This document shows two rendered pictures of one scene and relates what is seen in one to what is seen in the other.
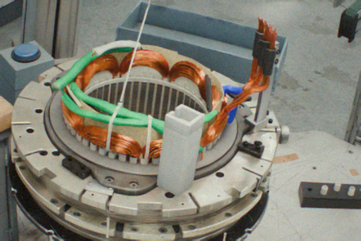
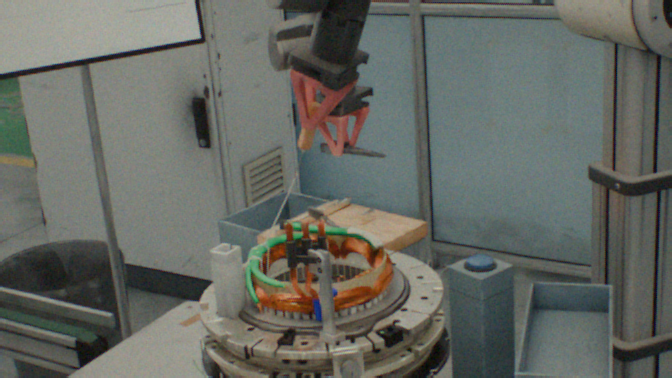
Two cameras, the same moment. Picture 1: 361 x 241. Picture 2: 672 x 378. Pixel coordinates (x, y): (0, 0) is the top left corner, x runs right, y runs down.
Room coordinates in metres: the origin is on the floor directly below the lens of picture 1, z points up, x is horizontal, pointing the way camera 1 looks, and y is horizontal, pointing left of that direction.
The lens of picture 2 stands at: (0.94, -1.15, 1.66)
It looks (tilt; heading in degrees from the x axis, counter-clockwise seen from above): 19 degrees down; 94
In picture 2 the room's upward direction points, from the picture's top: 5 degrees counter-clockwise
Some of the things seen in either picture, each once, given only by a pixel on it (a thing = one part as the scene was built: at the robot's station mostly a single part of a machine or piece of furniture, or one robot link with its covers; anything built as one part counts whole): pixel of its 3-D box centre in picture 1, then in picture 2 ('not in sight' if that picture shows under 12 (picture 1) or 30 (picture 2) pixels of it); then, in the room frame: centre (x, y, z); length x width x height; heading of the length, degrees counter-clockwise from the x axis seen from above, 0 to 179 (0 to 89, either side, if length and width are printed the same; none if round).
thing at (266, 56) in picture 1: (263, 51); (307, 251); (0.82, -0.09, 1.21); 0.04 x 0.04 x 0.03; 57
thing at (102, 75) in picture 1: (98, 77); (358, 258); (0.86, 0.10, 1.12); 0.05 x 0.01 x 0.02; 147
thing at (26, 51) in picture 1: (26, 50); (480, 261); (1.04, 0.24, 1.04); 0.04 x 0.04 x 0.01
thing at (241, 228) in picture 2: not in sight; (282, 286); (0.71, 0.44, 0.92); 0.17 x 0.11 x 0.28; 51
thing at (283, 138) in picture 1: (283, 134); (351, 371); (0.86, -0.13, 1.08); 0.03 x 0.01 x 0.03; 15
